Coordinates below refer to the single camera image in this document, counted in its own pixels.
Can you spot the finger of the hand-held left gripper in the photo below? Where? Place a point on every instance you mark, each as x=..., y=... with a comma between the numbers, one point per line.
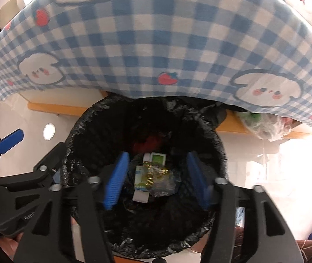
x=9, y=142
x=35, y=176

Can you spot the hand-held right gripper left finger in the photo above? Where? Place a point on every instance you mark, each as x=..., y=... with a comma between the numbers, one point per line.
x=116, y=182

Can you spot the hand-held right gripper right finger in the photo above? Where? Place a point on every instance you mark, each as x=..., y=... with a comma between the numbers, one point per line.
x=199, y=182

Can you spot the white medicine box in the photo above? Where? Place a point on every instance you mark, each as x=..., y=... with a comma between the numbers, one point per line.
x=140, y=194

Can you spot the clear wrapper with gold foil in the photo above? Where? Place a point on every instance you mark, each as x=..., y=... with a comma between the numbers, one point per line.
x=160, y=182

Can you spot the green medicine box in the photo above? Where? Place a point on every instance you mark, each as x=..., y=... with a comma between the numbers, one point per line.
x=158, y=159

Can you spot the red plastic wrapper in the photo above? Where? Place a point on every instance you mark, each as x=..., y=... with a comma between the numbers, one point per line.
x=147, y=143

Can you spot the trash bin with black liner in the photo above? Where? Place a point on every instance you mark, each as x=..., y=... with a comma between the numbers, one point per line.
x=169, y=224

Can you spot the person's left hand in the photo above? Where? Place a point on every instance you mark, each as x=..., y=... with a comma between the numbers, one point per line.
x=9, y=246

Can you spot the clear plastic bag with contents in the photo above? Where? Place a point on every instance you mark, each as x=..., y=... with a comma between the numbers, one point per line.
x=268, y=127

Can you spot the blue checked tablecloth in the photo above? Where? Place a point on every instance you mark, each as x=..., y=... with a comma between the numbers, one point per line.
x=145, y=33

